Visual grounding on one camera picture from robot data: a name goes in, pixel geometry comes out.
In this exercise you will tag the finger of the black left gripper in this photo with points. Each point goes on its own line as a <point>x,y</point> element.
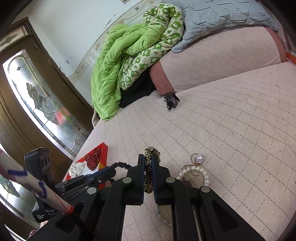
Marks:
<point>101,176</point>
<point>70,184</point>

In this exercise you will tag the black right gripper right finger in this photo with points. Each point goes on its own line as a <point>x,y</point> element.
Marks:
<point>198,213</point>

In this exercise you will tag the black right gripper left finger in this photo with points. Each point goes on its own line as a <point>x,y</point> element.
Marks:
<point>99,213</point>

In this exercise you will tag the pearl brooch with gold chain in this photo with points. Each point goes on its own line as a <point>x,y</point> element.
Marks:
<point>197,159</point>

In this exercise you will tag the red cardboard tray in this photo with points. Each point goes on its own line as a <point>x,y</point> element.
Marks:
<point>102,163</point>

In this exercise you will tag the red dotted scrunchie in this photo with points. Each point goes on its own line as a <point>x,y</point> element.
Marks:
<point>92,159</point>

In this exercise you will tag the white patterned scrunchie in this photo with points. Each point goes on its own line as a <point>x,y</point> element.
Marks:
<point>76,169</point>

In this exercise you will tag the beige floral cloth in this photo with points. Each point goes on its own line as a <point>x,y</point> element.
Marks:
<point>95,118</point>

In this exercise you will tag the wooden door with stained glass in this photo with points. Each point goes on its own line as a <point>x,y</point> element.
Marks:
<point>40,107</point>

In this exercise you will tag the pink quilted mattress cover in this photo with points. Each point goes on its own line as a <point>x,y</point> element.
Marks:
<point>243,124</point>

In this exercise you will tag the black hair claw clip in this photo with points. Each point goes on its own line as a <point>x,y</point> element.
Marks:
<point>171,100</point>

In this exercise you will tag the green patterned white blanket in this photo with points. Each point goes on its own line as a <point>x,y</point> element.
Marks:
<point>164,29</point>

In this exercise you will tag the green quilt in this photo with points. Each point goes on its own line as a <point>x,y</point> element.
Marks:
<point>105,87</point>

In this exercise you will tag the pink quilted pillow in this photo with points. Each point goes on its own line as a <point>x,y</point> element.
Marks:
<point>216,57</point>

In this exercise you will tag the grey-blue quilted blanket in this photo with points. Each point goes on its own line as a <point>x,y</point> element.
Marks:
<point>202,18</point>

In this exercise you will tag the black camera box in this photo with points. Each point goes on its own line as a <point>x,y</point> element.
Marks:
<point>38,163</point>

